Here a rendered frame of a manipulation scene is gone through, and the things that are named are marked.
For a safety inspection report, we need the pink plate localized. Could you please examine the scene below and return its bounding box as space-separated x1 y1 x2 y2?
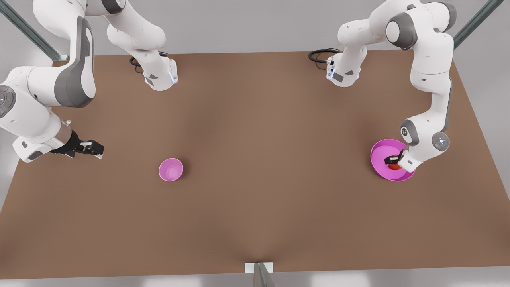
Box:
370 139 416 182

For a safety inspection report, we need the pink bowl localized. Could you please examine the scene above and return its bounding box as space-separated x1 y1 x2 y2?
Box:
159 158 184 182

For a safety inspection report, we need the black cable loop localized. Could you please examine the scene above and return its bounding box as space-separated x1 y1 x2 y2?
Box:
129 51 169 74
308 48 341 71

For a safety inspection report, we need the silver frame post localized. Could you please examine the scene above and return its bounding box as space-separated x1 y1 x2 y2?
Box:
453 0 505 49
0 0 67 61
245 262 275 287

